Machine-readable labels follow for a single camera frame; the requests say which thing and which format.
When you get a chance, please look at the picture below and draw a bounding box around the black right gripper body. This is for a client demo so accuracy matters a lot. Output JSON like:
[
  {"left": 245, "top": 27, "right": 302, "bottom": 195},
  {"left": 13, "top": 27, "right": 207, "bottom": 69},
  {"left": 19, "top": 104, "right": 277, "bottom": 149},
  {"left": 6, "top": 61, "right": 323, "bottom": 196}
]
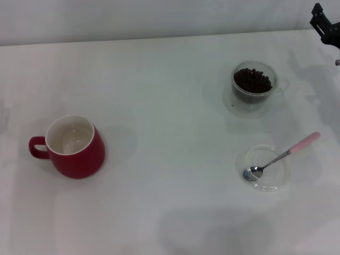
[{"left": 320, "top": 22, "right": 340, "bottom": 50}]

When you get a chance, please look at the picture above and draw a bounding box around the pink handled metal spoon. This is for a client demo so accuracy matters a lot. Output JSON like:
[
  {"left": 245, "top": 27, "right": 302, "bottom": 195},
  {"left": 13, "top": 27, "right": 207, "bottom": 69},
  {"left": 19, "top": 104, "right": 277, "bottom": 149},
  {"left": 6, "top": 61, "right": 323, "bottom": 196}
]
[{"left": 242, "top": 131, "right": 321, "bottom": 182}]

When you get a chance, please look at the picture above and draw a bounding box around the red ceramic mug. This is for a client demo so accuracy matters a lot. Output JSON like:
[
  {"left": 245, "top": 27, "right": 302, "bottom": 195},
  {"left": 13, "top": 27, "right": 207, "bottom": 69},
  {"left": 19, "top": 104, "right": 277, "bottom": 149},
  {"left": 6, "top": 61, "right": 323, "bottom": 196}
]
[{"left": 28, "top": 114, "right": 106, "bottom": 180}]

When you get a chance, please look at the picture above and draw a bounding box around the clear glass cup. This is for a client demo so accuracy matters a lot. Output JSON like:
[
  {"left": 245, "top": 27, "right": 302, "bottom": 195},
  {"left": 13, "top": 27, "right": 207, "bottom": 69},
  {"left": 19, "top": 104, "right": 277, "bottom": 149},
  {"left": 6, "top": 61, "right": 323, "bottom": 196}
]
[{"left": 231, "top": 61, "right": 290, "bottom": 107}]

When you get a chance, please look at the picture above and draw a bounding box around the coffee beans heap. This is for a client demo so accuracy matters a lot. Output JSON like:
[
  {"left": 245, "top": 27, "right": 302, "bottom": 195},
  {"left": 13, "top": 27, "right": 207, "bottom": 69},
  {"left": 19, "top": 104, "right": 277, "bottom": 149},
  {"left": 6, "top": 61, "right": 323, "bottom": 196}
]
[{"left": 233, "top": 67, "right": 273, "bottom": 103}]

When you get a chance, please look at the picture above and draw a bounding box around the round clear glass dish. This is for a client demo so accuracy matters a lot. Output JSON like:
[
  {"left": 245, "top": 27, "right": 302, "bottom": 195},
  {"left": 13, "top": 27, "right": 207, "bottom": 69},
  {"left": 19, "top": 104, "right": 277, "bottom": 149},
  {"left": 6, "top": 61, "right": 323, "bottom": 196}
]
[{"left": 235, "top": 144, "right": 291, "bottom": 192}]

